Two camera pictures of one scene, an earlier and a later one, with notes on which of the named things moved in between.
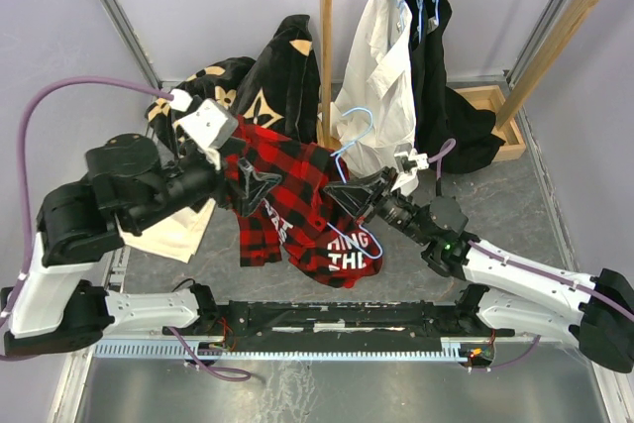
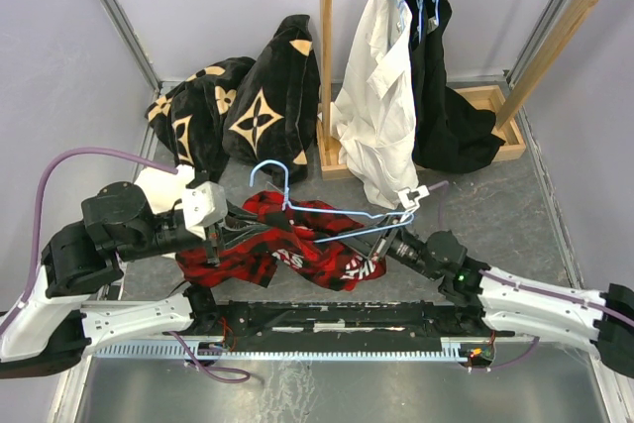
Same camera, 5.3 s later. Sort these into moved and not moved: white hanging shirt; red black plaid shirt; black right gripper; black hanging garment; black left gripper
Moved: red black plaid shirt; black left gripper; black right gripper
Not moved: white hanging shirt; black hanging garment
